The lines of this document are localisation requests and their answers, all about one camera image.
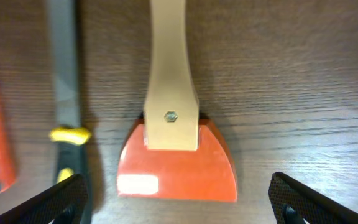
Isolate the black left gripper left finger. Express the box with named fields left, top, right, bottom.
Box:
left=0, top=174, right=88, bottom=224

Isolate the metal file yellow black handle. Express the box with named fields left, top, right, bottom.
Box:
left=45, top=0, right=93, bottom=224

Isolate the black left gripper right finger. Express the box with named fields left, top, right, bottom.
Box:
left=268, top=172, right=358, bottom=224

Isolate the orange scraper wooden handle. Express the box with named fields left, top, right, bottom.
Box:
left=116, top=0, right=238, bottom=202

